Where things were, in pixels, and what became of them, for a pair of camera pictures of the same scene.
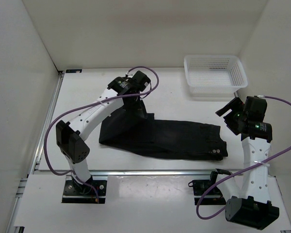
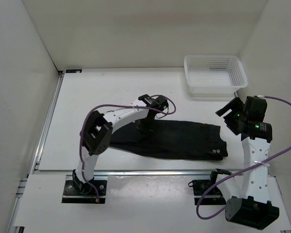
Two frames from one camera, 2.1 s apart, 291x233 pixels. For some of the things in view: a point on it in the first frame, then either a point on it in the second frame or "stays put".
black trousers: [161, 138] stays put
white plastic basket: [214, 75] stays put
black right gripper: [234, 104] stays put
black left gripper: [134, 108] → [145, 128]
